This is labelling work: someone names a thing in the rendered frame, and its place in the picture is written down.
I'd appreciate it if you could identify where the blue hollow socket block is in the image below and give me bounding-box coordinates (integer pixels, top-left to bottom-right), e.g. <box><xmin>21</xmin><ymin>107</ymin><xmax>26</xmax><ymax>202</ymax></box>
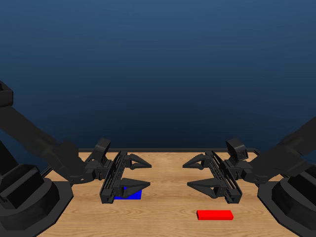
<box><xmin>114</xmin><ymin>187</ymin><xmax>142</xmax><ymax>200</ymax></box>

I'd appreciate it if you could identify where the thin red peg bar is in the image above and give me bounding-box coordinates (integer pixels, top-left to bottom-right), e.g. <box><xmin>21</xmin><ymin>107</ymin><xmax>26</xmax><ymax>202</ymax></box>
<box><xmin>196</xmin><ymin>210</ymin><xmax>234</xmax><ymax>221</ymax></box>

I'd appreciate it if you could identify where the black table frame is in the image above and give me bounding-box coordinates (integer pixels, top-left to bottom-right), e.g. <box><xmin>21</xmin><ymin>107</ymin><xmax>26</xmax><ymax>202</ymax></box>
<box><xmin>39</xmin><ymin>147</ymin><xmax>290</xmax><ymax>179</ymax></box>

